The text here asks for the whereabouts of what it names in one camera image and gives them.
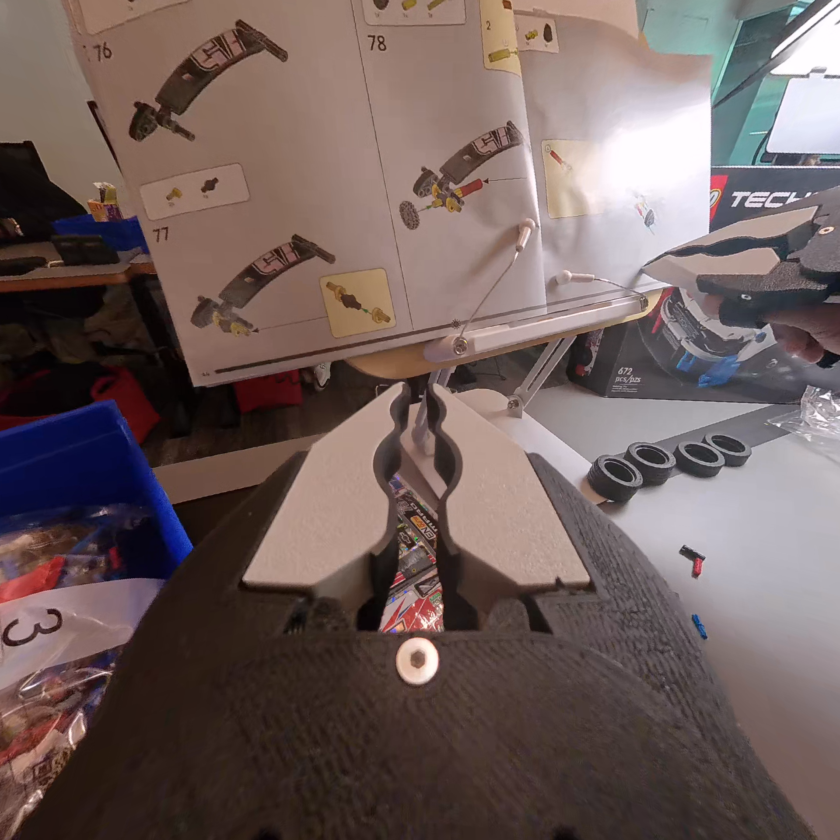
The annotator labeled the brown wooden table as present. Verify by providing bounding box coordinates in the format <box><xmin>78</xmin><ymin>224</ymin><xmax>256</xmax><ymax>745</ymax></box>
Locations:
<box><xmin>0</xmin><ymin>252</ymin><xmax>158</xmax><ymax>295</ymax></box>

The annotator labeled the black rubber tire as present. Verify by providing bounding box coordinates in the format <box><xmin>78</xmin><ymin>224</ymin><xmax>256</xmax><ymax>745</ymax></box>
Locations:
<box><xmin>702</xmin><ymin>431</ymin><xmax>752</xmax><ymax>468</ymax></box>
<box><xmin>672</xmin><ymin>441</ymin><xmax>726</xmax><ymax>479</ymax></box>
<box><xmin>587</xmin><ymin>455</ymin><xmax>644</xmax><ymax>504</ymax></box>
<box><xmin>623</xmin><ymin>441</ymin><xmax>677</xmax><ymax>488</ymax></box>

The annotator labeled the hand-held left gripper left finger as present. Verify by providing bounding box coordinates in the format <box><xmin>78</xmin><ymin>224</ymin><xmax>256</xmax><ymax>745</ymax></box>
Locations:
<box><xmin>241</xmin><ymin>382</ymin><xmax>411</xmax><ymax>630</ymax></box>

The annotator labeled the small colourful carton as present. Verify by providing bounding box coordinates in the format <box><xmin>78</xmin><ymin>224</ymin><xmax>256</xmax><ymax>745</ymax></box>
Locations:
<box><xmin>87</xmin><ymin>182</ymin><xmax>126</xmax><ymax>222</ymax></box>

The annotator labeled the red fabric bag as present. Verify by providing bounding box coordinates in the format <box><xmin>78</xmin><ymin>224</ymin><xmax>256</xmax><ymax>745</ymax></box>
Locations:
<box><xmin>231</xmin><ymin>369</ymin><xmax>304</xmax><ymax>414</ymax></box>
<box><xmin>88</xmin><ymin>366</ymin><xmax>161</xmax><ymax>442</ymax></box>

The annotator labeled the instruction booklet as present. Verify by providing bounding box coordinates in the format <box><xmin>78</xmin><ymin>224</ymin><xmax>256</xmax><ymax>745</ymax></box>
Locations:
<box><xmin>62</xmin><ymin>0</ymin><xmax>715</xmax><ymax>388</ymax></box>

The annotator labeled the blue plastic bin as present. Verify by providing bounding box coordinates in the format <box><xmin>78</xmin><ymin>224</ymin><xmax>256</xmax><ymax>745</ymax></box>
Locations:
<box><xmin>0</xmin><ymin>399</ymin><xmax>196</xmax><ymax>592</ymax></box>

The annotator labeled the colourful sticker sheet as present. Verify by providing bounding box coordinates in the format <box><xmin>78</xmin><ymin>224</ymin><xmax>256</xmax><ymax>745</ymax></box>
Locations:
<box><xmin>379</xmin><ymin>474</ymin><xmax>448</xmax><ymax>634</ymax></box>

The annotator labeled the clear plastic bag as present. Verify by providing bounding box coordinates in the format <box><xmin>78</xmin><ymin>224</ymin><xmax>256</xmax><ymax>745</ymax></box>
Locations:
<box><xmin>764</xmin><ymin>386</ymin><xmax>840</xmax><ymax>448</ymax></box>

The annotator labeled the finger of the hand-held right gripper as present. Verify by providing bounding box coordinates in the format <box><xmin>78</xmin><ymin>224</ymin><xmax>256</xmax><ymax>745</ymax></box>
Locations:
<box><xmin>666</xmin><ymin>205</ymin><xmax>823</xmax><ymax>257</ymax></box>
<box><xmin>642</xmin><ymin>251</ymin><xmax>785</xmax><ymax>290</ymax></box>

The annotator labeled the lego set box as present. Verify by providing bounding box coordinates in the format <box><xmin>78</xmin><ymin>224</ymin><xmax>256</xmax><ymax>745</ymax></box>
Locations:
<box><xmin>566</xmin><ymin>164</ymin><xmax>840</xmax><ymax>404</ymax></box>

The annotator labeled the white book stand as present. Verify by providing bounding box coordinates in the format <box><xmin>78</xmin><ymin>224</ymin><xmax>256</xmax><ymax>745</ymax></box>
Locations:
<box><xmin>344</xmin><ymin>220</ymin><xmax>651</xmax><ymax>503</ymax></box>

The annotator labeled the person's right hand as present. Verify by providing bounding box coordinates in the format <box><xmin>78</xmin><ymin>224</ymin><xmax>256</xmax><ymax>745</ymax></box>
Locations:
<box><xmin>764</xmin><ymin>308</ymin><xmax>840</xmax><ymax>368</ymax></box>

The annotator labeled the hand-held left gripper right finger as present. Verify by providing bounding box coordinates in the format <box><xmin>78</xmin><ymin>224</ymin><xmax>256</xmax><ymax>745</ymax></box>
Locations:
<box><xmin>428</xmin><ymin>384</ymin><xmax>593</xmax><ymax>630</ymax></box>

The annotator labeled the clear bag of lego parts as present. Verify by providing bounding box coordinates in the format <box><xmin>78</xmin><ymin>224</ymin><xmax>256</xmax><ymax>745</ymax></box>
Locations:
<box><xmin>0</xmin><ymin>504</ymin><xmax>168</xmax><ymax>811</ymax></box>

